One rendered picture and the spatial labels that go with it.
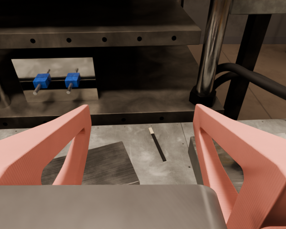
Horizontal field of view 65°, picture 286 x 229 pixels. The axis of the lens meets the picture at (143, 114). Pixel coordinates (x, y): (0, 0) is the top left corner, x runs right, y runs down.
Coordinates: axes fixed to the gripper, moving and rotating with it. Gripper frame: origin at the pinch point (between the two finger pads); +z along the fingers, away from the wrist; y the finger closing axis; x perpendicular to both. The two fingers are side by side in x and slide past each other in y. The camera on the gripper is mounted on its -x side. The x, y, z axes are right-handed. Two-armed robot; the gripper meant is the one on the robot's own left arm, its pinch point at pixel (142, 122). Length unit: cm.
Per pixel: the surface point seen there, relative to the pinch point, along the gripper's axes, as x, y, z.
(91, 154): 27.6, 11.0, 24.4
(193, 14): 66, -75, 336
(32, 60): 22, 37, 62
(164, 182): 38.6, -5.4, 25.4
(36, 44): 17, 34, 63
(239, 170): 25.4, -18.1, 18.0
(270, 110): 114, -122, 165
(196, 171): 36.2, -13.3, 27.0
